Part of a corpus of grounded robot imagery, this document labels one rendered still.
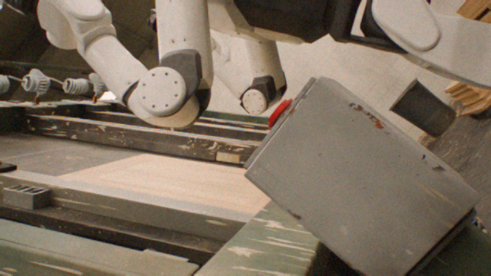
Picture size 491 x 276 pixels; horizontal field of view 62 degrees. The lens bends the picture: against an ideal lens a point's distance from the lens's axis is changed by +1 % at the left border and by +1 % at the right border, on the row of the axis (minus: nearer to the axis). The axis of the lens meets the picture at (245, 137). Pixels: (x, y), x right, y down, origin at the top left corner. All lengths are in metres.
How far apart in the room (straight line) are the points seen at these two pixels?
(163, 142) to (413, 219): 1.10
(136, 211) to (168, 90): 0.24
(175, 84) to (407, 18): 0.44
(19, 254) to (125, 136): 0.95
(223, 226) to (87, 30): 0.40
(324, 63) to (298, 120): 6.11
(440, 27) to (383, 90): 5.61
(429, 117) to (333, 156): 5.01
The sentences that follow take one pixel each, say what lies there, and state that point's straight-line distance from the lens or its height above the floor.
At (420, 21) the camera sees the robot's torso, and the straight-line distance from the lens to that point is 0.84.
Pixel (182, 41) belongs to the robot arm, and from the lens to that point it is 0.69.
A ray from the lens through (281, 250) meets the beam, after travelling 0.56.
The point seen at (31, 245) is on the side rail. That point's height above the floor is 1.08.
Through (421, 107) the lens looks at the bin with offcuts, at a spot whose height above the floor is 0.38.
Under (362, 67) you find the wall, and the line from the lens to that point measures 6.48.
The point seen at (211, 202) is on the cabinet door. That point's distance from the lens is 0.84.
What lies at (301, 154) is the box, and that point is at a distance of 0.37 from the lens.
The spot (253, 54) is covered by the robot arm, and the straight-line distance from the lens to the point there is 1.18.
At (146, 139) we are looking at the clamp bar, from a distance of 1.43.
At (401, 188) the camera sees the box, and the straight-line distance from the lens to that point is 0.37.
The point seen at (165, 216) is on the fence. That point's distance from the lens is 0.74.
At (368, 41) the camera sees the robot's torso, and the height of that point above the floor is 0.96.
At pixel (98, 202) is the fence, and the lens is 0.81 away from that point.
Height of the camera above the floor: 0.88
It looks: 10 degrees up
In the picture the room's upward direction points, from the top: 50 degrees counter-clockwise
